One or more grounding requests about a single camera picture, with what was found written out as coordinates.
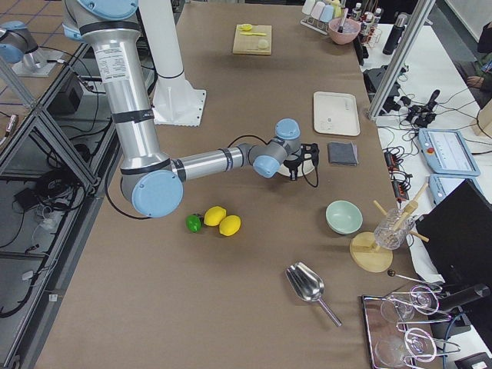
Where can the wooden cup stand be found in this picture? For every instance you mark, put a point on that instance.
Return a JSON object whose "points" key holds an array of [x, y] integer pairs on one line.
{"points": [[373, 251]]}

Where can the yellow plastic knife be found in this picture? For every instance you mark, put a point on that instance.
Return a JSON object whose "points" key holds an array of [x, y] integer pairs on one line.
{"points": [[259, 34]]}

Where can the black thermos bottle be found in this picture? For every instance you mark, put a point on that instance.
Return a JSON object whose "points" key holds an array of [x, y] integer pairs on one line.
{"points": [[395, 34]]}

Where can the yellow lemon outer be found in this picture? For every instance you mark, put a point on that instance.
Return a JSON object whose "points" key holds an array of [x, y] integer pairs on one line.
{"points": [[230, 225]]}

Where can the yellow lemon near lime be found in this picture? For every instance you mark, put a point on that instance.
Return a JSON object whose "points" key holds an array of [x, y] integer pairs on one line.
{"points": [[214, 216]]}

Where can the pale white bun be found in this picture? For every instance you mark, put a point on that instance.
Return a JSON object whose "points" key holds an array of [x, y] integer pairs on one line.
{"points": [[263, 44]]}

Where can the blue teach pendant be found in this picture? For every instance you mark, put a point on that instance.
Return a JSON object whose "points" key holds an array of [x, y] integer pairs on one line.
{"points": [[442, 185], [446, 152]]}

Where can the cream rectangular rabbit tray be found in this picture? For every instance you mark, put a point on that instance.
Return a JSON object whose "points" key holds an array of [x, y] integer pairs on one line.
{"points": [[336, 114]]}

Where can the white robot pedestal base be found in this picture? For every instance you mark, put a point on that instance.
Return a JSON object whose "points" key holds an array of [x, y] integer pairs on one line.
{"points": [[175, 101]]}

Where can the mint green bowl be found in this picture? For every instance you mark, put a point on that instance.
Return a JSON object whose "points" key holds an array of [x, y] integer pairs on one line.
{"points": [[343, 217]]}

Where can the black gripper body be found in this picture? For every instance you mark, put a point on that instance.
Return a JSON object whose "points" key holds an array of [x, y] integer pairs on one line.
{"points": [[293, 165]]}

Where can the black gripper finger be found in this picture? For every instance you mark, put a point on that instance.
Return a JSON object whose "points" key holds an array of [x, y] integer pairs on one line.
{"points": [[294, 175]]}

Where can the metal scoop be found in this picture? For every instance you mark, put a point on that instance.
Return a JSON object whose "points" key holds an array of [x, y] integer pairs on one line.
{"points": [[309, 287]]}

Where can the black monitor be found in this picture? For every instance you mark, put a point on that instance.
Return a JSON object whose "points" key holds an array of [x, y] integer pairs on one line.
{"points": [[459, 232]]}

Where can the clear glass cup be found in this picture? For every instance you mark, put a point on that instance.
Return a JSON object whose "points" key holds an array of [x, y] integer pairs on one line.
{"points": [[393, 230]]}

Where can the wooden cutting board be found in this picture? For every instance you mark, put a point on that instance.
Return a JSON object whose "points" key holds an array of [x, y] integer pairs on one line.
{"points": [[248, 45]]}

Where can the green lime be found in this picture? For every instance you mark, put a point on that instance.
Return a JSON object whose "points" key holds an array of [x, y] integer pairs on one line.
{"points": [[194, 222]]}

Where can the pastel cup rack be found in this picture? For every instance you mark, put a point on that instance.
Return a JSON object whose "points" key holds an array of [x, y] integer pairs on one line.
{"points": [[317, 14]]}

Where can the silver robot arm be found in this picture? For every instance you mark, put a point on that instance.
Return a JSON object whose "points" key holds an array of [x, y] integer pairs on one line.
{"points": [[138, 56], [16, 41]]}

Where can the round cream plate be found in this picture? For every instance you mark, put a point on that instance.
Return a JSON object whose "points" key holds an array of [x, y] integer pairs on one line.
{"points": [[303, 169]]}

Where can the blue teach pendant upper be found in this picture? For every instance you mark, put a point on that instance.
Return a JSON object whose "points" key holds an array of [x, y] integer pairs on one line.
{"points": [[446, 152]]}

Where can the pink bowl with ice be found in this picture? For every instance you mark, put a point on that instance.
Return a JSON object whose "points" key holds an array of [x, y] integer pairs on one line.
{"points": [[351, 29]]}

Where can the blue teach pendant lower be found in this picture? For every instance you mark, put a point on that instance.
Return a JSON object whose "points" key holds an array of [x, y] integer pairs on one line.
{"points": [[442, 185]]}

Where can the aluminium frame post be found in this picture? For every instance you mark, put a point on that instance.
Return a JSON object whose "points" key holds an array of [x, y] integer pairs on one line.
{"points": [[417, 20]]}

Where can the metal tray with glasses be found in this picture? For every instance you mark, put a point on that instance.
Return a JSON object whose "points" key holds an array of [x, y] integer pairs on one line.
{"points": [[398, 328]]}

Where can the grey folded cloth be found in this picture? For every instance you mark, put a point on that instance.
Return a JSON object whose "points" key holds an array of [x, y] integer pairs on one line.
{"points": [[342, 153]]}

